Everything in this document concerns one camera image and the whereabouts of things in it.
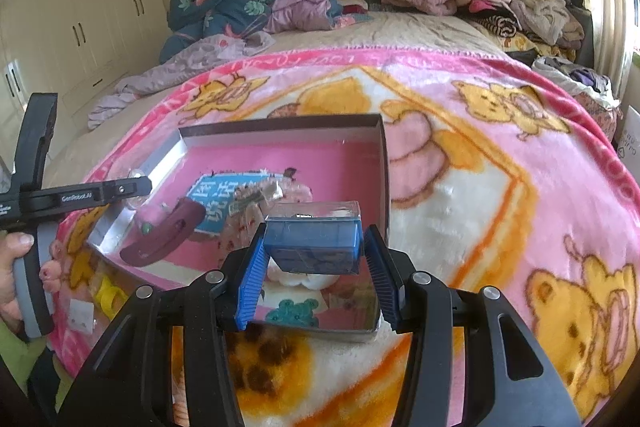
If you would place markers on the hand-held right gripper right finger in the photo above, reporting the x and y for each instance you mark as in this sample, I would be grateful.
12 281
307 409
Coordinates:
382 277

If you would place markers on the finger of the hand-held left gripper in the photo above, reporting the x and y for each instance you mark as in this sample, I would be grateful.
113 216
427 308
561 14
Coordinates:
130 188

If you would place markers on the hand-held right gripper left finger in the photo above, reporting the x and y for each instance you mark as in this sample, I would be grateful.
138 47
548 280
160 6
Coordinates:
250 277

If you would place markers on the white pearl claw clip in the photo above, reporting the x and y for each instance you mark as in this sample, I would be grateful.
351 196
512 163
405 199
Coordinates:
295 279

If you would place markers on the teal bear hair clip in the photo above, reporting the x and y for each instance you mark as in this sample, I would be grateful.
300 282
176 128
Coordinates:
292 313

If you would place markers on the maroon hair clip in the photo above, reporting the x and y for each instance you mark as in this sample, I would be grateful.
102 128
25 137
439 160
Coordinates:
170 232

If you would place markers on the blue jewelry box clear lid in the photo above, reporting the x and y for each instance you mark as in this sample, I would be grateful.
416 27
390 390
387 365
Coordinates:
310 242

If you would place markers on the grey cardboard box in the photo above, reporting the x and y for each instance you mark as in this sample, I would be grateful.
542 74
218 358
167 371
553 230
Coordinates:
280 134

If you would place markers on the person's left hand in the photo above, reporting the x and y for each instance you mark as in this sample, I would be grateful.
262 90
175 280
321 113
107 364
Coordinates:
10 277

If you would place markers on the yellow hair clip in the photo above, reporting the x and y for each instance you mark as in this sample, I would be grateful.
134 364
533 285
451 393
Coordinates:
110 294

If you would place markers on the earring card in clear packet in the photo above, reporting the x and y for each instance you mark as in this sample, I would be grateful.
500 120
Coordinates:
80 314

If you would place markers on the pink cartoon printed blanket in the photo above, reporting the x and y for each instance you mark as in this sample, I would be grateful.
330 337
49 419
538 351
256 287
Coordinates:
500 207

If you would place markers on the lilac garment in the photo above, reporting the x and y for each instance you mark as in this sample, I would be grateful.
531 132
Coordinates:
200 52

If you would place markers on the person's green clothing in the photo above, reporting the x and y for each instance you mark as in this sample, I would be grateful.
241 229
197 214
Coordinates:
12 357

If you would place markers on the cream wardrobe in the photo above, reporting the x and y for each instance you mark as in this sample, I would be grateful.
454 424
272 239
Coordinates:
100 7

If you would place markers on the dark floral quilt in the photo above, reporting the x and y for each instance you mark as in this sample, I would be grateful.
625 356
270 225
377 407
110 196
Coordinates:
220 12

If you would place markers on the beige bed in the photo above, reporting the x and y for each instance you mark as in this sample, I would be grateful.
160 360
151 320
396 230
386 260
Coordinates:
425 37

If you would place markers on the purple padded jacket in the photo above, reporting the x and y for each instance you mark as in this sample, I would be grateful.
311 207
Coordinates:
305 9

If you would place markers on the white cardboard box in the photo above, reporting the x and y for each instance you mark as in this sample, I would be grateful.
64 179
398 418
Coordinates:
629 137

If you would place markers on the pile of clothes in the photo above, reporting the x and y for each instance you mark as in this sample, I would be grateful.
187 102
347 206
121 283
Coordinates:
530 7

